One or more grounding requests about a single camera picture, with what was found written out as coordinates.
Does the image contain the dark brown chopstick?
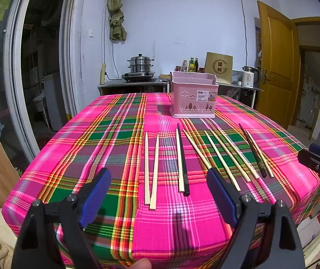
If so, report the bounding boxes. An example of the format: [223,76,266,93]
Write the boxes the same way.
[238,123,267,178]

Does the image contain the black chopstick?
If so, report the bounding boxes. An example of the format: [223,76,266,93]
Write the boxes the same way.
[177,124,190,197]

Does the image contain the person's left hand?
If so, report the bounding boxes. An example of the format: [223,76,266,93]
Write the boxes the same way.
[128,258,152,269]

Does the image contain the yellow wooden door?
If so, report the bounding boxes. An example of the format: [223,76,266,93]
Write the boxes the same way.
[256,1,300,129]

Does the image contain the metal shelf table right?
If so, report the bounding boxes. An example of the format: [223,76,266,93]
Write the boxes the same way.
[217,83,263,109]

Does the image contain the metal shelf table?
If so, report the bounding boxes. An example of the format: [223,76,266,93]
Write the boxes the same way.
[217,83,263,109]
[98,78,170,96]

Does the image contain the white electric kettle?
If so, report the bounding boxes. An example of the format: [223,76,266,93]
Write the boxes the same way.
[242,66,260,87]

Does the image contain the pink plaid tablecloth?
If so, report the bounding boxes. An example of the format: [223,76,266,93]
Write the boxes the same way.
[2,93,320,268]

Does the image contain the gold cardboard box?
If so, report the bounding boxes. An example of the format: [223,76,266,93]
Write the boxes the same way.
[204,52,233,84]

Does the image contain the pink plastic utensil holder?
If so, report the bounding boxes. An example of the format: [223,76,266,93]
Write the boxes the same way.
[170,71,218,118]

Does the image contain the dark sauce bottle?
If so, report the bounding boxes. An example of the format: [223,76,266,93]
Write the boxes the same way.
[194,58,199,72]

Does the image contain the green oil bottle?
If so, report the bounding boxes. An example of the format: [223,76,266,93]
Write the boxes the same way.
[188,57,195,72]

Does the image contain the clear plastic bottle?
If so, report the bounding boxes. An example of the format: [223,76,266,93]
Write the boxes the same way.
[181,60,188,72]

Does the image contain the metal shelf table left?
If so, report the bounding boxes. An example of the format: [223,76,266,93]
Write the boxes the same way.
[98,78,170,96]

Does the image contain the white power strip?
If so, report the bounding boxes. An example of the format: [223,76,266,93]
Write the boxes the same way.
[100,63,106,85]

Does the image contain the stainless steel steamer pot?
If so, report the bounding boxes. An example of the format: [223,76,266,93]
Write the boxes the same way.
[128,54,154,73]

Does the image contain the black induction cooker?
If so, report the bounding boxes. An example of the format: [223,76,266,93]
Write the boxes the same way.
[122,72,155,82]

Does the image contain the green hanging cloth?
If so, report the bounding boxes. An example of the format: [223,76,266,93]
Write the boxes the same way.
[107,0,127,41]

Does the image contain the white wall switch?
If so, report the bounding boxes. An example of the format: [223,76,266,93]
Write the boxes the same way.
[88,28,94,38]

